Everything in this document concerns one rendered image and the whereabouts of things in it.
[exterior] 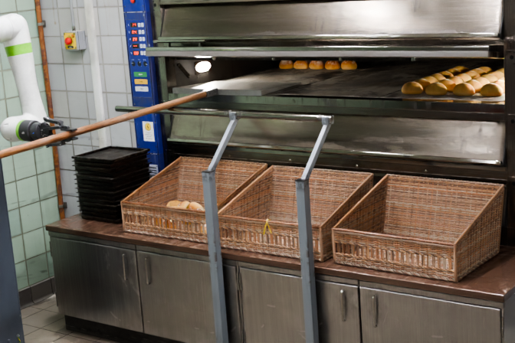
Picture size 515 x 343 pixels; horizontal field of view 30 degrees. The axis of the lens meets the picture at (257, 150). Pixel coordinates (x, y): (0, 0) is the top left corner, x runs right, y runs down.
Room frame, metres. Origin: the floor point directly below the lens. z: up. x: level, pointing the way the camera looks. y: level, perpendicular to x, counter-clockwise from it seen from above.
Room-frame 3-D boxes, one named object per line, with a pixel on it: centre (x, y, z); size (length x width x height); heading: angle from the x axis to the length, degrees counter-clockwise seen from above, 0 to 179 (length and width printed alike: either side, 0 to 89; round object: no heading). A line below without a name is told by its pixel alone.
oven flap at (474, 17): (4.37, -0.29, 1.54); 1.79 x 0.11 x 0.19; 54
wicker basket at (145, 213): (4.51, 0.31, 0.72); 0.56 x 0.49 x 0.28; 54
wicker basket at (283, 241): (4.14, -0.15, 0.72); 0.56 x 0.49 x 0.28; 54
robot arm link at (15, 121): (4.11, 1.03, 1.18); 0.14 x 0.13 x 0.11; 54
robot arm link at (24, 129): (4.04, 0.95, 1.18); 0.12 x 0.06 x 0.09; 144
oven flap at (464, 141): (4.37, -0.29, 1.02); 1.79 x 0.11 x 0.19; 54
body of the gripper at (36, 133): (4.00, 0.89, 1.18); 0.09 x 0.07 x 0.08; 54
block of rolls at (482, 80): (4.38, -1.02, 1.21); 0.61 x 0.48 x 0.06; 144
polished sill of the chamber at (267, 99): (4.39, -0.30, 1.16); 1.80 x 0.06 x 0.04; 54
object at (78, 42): (5.23, 0.94, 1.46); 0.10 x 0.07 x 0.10; 54
